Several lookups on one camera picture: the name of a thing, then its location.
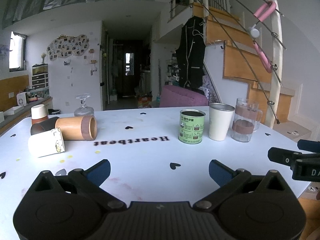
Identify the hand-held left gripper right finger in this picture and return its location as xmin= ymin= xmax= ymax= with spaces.
xmin=193 ymin=159 xmax=292 ymax=212

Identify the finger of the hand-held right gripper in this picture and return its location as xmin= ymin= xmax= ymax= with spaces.
xmin=297 ymin=139 xmax=320 ymax=153
xmin=267 ymin=147 xmax=303 ymax=167

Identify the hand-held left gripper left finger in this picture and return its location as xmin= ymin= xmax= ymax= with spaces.
xmin=31 ymin=159 xmax=127 ymax=212

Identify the white metal cup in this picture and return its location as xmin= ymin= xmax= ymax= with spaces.
xmin=208 ymin=103 xmax=236 ymax=141

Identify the bamboo cup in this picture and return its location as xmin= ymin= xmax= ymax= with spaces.
xmin=55 ymin=115 xmax=98 ymax=141

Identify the white printed paper cup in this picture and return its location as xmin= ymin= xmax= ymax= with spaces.
xmin=27 ymin=127 xmax=66 ymax=158

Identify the dark brown cup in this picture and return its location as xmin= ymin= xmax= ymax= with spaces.
xmin=30 ymin=116 xmax=60 ymax=136

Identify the white and red cup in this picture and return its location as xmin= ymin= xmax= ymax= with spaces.
xmin=31 ymin=104 xmax=49 ymax=125

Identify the bear print mat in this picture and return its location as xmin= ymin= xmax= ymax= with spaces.
xmin=272 ymin=119 xmax=320 ymax=146

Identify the glass mug with brown bands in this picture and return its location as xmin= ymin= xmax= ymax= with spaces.
xmin=230 ymin=98 xmax=263 ymax=143

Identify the green tin can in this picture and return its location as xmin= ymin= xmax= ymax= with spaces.
xmin=178 ymin=109 xmax=206 ymax=144

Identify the colourful snack box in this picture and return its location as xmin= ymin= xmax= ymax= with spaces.
xmin=138 ymin=96 xmax=153 ymax=109

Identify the pink pouf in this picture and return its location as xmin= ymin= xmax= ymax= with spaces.
xmin=159 ymin=85 xmax=209 ymax=108

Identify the wooden staircase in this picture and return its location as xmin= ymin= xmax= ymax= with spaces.
xmin=192 ymin=2 xmax=295 ymax=125

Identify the dark door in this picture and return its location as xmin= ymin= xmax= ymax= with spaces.
xmin=122 ymin=50 xmax=137 ymax=98

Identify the small white appliance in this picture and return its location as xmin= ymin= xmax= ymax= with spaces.
xmin=17 ymin=92 xmax=28 ymax=106

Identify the white drawer unit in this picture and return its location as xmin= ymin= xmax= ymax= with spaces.
xmin=31 ymin=73 xmax=49 ymax=90

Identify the fish tank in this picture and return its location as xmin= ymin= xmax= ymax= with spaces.
xmin=32 ymin=63 xmax=49 ymax=76

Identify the black hanging coat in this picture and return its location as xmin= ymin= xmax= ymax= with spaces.
xmin=175 ymin=15 xmax=206 ymax=89

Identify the cloud-shaped photo board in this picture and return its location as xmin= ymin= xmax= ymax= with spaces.
xmin=47 ymin=33 xmax=90 ymax=62

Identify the pink exercise bar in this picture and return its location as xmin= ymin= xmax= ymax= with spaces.
xmin=247 ymin=1 xmax=277 ymax=74

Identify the window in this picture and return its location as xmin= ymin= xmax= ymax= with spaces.
xmin=9 ymin=31 xmax=27 ymax=72

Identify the glass pedestal dish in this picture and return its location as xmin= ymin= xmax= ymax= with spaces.
xmin=74 ymin=93 xmax=95 ymax=117

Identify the white stair post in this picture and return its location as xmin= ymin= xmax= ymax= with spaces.
xmin=264 ymin=0 xmax=292 ymax=128

